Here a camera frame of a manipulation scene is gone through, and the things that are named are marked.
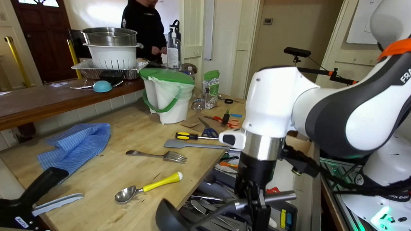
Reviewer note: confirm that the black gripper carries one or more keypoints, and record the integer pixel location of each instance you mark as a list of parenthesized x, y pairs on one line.
[(257, 171)]

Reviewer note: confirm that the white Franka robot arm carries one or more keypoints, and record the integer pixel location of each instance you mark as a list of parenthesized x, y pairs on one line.
[(363, 111)]

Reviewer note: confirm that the large grey spoon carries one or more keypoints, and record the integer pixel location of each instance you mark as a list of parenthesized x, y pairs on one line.
[(213, 191)]

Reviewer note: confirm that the wooden drawer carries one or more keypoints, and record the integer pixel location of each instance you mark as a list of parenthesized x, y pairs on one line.
[(299, 188)]

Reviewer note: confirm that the small red plastic tool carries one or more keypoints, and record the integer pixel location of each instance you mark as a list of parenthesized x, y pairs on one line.
[(271, 191)]

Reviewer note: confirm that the small yellow utensil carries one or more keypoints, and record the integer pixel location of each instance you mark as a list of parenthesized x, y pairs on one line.
[(282, 219)]

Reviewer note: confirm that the small blue utensil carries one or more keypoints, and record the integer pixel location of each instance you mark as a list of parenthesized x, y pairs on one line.
[(289, 219)]

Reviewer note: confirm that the grey cutlery tray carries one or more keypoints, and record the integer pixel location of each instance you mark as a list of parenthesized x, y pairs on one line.
[(291, 211)]

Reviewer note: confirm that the small blue card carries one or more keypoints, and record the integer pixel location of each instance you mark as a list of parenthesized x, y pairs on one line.
[(235, 116)]

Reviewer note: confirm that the long grey spatula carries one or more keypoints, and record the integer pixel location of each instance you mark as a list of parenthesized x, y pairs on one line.
[(184, 144)]

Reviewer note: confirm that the metal fork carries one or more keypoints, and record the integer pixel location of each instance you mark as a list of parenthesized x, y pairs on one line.
[(175, 157)]

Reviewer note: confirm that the yellow and black screwdriver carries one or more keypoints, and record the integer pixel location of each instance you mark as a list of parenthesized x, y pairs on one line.
[(184, 137)]

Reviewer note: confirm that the clear crumpled wrapper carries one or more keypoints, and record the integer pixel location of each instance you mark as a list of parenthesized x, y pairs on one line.
[(198, 103)]

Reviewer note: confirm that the green and white bag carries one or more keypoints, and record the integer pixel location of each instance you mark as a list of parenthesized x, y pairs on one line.
[(211, 88)]

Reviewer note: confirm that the white bin with green bag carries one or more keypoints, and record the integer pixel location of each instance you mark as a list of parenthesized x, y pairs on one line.
[(171, 103)]

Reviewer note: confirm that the black tripod with orange clamps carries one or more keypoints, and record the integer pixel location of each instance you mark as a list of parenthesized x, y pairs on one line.
[(297, 52)]

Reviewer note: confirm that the white bottle with black pump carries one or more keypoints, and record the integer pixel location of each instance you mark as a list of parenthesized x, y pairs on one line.
[(173, 53)]

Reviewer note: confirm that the blue checked cloth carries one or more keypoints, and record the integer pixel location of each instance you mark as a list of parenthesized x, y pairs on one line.
[(77, 146)]

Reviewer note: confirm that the teal round bowl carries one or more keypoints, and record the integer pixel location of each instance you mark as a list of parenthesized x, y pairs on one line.
[(103, 87)]

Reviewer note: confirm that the person in black clothes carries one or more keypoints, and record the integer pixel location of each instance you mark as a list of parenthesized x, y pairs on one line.
[(145, 30)]

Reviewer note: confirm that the white plastic colander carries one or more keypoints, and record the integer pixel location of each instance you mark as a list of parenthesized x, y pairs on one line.
[(110, 56)]

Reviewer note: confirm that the white board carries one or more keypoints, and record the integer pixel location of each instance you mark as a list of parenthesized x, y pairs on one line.
[(361, 21)]

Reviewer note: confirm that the large metal pot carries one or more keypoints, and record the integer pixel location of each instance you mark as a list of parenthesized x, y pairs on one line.
[(109, 38)]

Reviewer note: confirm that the yellow pole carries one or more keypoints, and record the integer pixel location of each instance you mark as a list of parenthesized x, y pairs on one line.
[(14, 60), (72, 58)]

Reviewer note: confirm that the dark wooden bar ledge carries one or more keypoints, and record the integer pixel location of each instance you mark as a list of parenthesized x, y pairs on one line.
[(42, 103)]

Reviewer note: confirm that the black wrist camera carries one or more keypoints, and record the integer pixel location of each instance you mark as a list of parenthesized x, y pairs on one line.
[(302, 165)]

